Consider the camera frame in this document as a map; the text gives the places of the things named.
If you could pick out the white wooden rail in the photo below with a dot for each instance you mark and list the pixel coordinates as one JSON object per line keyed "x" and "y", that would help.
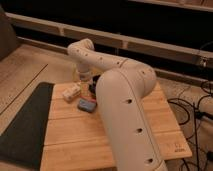
{"x": 133, "y": 44}

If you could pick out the dark metal bowl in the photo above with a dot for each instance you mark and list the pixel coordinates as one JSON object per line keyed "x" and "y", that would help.
{"x": 92, "y": 86}

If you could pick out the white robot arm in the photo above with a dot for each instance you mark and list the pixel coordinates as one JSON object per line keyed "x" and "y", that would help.
{"x": 119, "y": 91}

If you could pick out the dark floor mat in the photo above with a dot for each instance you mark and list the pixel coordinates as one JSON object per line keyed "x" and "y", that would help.
{"x": 23, "y": 140}

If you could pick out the blue grey sponge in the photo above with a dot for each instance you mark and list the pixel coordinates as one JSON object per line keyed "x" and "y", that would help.
{"x": 87, "y": 106}

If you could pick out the white sponge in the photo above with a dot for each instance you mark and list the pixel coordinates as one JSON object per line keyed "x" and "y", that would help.
{"x": 71, "y": 92}

